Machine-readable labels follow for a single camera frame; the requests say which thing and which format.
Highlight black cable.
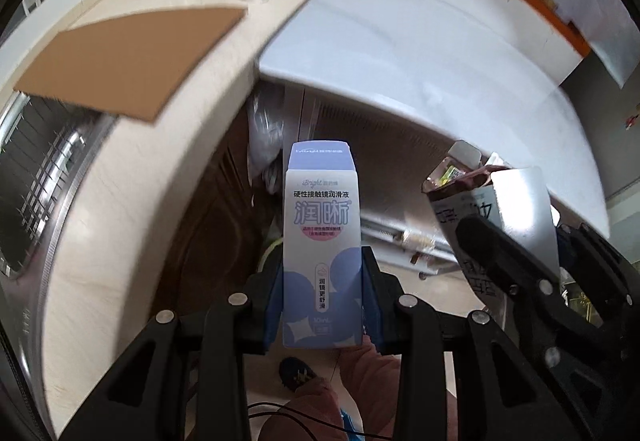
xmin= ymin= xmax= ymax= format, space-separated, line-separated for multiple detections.
xmin=247 ymin=401 xmax=401 ymax=441

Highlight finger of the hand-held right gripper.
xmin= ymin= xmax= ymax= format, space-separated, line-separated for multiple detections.
xmin=454 ymin=215 xmax=640 ymax=441
xmin=556 ymin=222 xmax=640 ymax=372

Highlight grey white carton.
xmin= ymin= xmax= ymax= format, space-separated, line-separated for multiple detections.
xmin=422 ymin=140 xmax=562 ymax=322

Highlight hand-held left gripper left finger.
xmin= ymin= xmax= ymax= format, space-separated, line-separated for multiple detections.
xmin=59 ymin=265 xmax=286 ymax=441

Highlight brown wooden cabinet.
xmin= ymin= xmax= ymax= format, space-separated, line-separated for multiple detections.
xmin=175 ymin=111 xmax=283 ymax=322

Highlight brown cardboard sheet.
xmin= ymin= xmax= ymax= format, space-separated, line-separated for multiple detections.
xmin=12 ymin=7 xmax=249 ymax=123

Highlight dark blue shoe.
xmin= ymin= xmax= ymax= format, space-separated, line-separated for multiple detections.
xmin=278 ymin=356 xmax=319 ymax=394

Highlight white purple carton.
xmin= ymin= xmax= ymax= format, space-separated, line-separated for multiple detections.
xmin=281 ymin=140 xmax=363 ymax=349

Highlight person's pink trousers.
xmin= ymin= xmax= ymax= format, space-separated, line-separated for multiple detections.
xmin=260 ymin=336 xmax=458 ymax=441

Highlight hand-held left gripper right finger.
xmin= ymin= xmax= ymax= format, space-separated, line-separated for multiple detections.
xmin=360 ymin=246 xmax=581 ymax=441

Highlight yellow-green trash bin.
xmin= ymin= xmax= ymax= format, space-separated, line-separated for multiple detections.
xmin=257 ymin=221 xmax=287 ymax=283

